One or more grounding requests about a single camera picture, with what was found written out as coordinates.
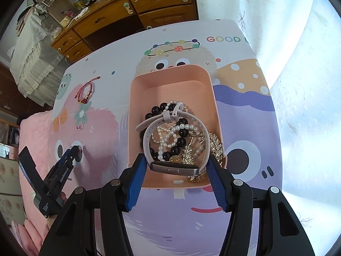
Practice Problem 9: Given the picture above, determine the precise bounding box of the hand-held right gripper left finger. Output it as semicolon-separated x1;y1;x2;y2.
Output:
39;153;148;256

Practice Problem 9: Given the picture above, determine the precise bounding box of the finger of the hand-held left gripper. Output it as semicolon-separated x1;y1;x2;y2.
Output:
18;146;44;192
57;145;82;166

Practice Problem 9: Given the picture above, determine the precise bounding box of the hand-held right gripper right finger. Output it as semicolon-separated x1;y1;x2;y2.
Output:
205;155;316;256

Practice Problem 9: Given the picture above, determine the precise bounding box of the white strap smart watch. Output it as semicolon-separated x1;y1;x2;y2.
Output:
136;101;210;176

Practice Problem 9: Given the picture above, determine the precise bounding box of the white pearl bracelet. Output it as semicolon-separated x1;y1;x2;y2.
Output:
157;124;203;162

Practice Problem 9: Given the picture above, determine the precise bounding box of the gold chain bracelet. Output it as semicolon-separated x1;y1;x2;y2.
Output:
184;132;224;183

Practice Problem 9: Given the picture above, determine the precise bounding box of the black bead bracelet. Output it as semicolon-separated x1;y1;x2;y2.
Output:
145;106;192;160

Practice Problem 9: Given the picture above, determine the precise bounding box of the pink plastic jewelry box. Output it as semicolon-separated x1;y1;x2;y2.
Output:
127;64;228;200

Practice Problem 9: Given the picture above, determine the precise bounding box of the pink blanket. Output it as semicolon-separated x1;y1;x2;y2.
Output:
11;109;59;246

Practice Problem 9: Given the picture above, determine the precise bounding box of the dark wooden door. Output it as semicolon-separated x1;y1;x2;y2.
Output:
0;61;27;118

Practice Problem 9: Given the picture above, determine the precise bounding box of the white lace cover cloth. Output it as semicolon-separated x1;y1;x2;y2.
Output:
9;13;67;104

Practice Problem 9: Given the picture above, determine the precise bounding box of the white floral curtain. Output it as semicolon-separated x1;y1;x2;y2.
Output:
197;0;341;246

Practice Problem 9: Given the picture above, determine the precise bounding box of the wooden desk with drawers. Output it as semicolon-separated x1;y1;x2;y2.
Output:
51;0;200;62

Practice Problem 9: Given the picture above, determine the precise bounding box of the red string bracelet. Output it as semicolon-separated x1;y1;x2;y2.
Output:
75;77;101;104

